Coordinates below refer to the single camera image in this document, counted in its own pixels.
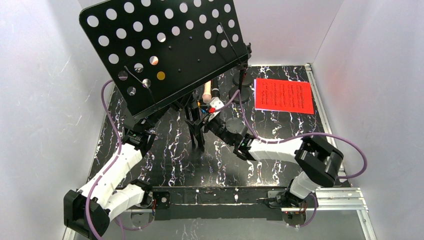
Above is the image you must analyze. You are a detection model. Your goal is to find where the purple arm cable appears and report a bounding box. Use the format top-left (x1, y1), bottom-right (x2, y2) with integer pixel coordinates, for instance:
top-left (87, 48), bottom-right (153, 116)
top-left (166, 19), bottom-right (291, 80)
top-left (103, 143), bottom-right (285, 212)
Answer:
top-left (85, 79), bottom-right (157, 240)
top-left (220, 88), bottom-right (368, 228)

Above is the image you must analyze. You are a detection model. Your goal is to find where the red sheet music page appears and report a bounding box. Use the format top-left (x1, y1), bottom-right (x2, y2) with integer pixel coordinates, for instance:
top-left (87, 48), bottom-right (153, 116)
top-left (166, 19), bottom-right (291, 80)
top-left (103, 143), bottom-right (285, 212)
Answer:
top-left (256, 78), bottom-right (315, 114)

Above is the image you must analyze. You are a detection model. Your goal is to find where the black desktop microphone stand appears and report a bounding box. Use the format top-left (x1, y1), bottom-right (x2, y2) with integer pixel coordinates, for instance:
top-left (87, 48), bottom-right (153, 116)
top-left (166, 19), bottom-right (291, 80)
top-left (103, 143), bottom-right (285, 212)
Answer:
top-left (228, 74), bottom-right (253, 104)

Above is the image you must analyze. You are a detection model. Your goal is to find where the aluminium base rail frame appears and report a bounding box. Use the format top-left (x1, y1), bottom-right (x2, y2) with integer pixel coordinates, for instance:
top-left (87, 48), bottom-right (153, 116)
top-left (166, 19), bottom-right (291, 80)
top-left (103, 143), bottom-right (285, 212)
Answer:
top-left (62, 63), bottom-right (378, 240)

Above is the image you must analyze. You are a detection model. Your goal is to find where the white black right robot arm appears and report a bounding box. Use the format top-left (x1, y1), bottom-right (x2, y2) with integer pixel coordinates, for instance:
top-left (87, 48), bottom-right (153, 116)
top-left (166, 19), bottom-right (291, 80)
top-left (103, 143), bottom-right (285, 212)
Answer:
top-left (185, 116), bottom-right (344, 208)

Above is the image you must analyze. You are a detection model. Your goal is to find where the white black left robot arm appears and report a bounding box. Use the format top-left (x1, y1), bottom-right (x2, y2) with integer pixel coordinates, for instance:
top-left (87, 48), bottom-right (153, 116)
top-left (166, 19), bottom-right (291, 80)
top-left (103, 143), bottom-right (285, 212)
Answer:
top-left (63, 120), bottom-right (155, 240)

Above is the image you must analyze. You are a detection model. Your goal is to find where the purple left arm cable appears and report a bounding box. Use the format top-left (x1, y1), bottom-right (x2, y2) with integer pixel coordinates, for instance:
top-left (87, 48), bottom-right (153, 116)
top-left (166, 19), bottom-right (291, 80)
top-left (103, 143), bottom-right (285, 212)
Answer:
top-left (85, 79), bottom-right (157, 240)

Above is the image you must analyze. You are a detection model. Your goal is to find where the black tripod music stand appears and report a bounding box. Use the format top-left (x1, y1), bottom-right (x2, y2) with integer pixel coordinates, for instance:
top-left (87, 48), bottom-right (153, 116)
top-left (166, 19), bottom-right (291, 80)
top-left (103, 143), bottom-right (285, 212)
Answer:
top-left (78, 0), bottom-right (250, 152)

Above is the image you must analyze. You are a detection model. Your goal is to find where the pink microphone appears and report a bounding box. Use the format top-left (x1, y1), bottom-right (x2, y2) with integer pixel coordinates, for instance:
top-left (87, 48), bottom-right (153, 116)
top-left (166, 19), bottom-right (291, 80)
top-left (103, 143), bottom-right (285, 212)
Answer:
top-left (202, 80), bottom-right (212, 104)

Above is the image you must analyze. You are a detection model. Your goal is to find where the black handheld microphone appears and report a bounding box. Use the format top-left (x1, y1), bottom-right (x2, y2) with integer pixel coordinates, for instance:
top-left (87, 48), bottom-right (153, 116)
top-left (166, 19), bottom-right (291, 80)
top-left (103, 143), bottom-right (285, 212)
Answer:
top-left (211, 77), bottom-right (220, 98)

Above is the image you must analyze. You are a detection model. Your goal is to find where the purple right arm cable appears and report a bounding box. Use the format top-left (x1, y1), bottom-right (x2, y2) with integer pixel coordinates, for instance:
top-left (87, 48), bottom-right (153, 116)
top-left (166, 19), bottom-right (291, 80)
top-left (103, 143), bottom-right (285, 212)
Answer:
top-left (220, 88), bottom-right (368, 228)

